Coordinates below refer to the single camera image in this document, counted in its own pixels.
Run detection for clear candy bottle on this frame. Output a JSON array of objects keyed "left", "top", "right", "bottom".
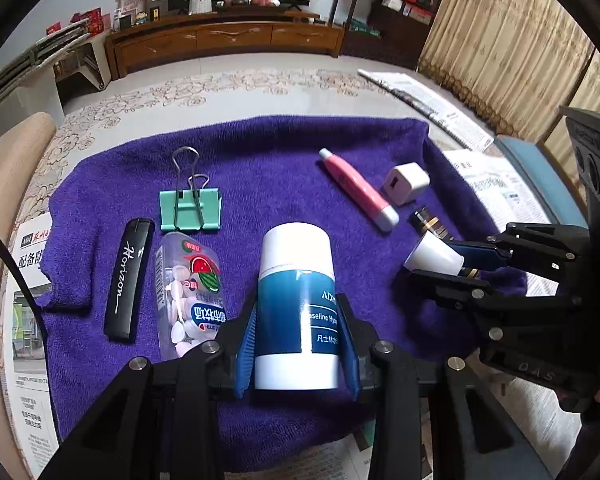
[{"left": 155, "top": 232, "right": 227, "bottom": 361}]

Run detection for blue white cream tube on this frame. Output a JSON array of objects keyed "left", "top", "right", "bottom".
[{"left": 254, "top": 222, "right": 339, "bottom": 391}]

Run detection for white tape roll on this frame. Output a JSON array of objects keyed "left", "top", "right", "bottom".
[{"left": 403, "top": 232, "right": 465, "bottom": 275}]

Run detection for black gold lighter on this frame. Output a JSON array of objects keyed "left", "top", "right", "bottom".
[{"left": 408, "top": 207, "right": 478, "bottom": 278}]

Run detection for pink white pen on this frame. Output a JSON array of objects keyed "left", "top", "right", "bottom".
[{"left": 318, "top": 148, "right": 400, "bottom": 233}]

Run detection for white charger plug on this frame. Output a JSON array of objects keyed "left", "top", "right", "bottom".
[{"left": 382, "top": 162, "right": 430, "bottom": 206}]

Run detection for green binder clip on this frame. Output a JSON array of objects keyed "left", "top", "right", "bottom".
[{"left": 159, "top": 145, "right": 223, "bottom": 232}]

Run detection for teal chair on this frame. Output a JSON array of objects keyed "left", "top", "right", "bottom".
[{"left": 494, "top": 136, "right": 588, "bottom": 228}]

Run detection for newspaper on table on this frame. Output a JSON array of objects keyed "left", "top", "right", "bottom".
[{"left": 0, "top": 148, "right": 586, "bottom": 480}]

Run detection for purple towel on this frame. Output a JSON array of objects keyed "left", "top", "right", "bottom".
[{"left": 34, "top": 115, "right": 531, "bottom": 474}]

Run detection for folded newspaper far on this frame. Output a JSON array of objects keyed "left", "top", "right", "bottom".
[{"left": 358, "top": 68, "right": 494, "bottom": 152}]

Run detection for beige curtain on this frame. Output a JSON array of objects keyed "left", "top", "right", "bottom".
[{"left": 418, "top": 0, "right": 600, "bottom": 182}]

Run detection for dark wooden shelf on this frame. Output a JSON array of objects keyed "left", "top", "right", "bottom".
[{"left": 328, "top": 0, "right": 442, "bottom": 70}]

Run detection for wooden tv cabinet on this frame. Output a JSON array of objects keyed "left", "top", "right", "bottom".
[{"left": 105, "top": 6, "right": 344, "bottom": 79}]

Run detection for folded table stack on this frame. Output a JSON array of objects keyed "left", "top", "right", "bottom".
[{"left": 0, "top": 18, "right": 88, "bottom": 136}]

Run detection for black cable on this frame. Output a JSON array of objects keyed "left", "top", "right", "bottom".
[{"left": 0, "top": 218, "right": 48, "bottom": 351}]

